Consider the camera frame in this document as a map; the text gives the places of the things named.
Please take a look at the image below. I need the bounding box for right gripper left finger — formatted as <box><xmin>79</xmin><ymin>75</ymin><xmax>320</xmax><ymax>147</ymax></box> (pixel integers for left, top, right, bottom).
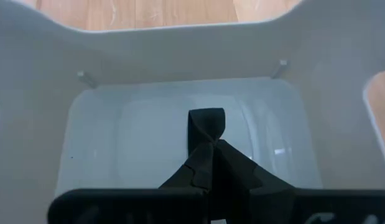
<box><xmin>47</xmin><ymin>141</ymin><xmax>216</xmax><ymax>224</ymax></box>

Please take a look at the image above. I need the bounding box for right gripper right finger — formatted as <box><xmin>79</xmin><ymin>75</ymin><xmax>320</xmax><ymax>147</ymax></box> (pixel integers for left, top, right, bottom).
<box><xmin>210</xmin><ymin>139</ymin><xmax>385</xmax><ymax>224</ymax></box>

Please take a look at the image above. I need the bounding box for black rubber band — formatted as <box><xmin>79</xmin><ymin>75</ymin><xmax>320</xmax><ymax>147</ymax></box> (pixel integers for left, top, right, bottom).
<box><xmin>187</xmin><ymin>108</ymin><xmax>226</xmax><ymax>156</ymax></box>

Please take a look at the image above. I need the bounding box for white plastic bin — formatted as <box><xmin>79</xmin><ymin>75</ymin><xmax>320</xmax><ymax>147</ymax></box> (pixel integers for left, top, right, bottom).
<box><xmin>0</xmin><ymin>0</ymin><xmax>385</xmax><ymax>224</ymax></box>

